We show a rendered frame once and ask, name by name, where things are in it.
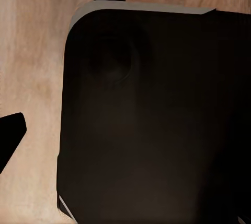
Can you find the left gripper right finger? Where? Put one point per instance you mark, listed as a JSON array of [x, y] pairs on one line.
[[243, 128]]

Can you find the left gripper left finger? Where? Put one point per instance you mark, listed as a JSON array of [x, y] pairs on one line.
[[12, 130]]

